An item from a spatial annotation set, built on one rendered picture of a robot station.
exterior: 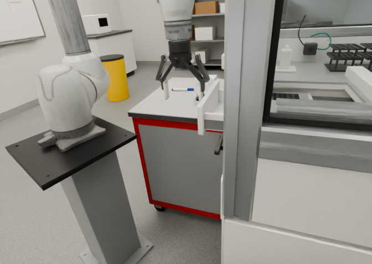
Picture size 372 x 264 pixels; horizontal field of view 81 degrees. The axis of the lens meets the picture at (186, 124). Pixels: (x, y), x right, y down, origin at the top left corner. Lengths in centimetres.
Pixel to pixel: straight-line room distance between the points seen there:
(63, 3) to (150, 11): 468
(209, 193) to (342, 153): 107
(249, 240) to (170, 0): 63
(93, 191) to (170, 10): 75
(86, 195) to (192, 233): 73
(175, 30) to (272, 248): 62
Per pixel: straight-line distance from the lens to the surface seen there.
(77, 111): 88
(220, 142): 54
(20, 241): 185
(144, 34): 578
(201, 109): 70
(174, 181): 131
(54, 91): 86
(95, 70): 102
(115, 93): 353
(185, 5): 74
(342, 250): 36
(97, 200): 106
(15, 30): 413
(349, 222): 33
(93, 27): 451
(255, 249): 38
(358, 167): 27
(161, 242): 147
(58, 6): 103
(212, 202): 133
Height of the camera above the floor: 120
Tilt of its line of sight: 28 degrees down
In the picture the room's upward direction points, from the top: 4 degrees counter-clockwise
